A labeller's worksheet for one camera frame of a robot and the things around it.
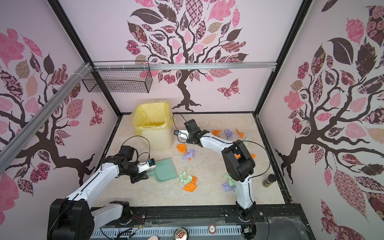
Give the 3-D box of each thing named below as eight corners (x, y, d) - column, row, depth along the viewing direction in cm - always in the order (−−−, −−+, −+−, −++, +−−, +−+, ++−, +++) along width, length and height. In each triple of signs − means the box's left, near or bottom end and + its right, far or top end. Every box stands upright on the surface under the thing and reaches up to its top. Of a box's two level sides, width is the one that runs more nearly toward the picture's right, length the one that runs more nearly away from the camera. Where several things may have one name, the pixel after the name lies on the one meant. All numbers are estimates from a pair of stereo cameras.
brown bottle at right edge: (263, 187, 84) (269, 181, 77) (261, 180, 87) (267, 174, 79) (270, 187, 84) (277, 181, 77) (268, 180, 87) (275, 174, 79)
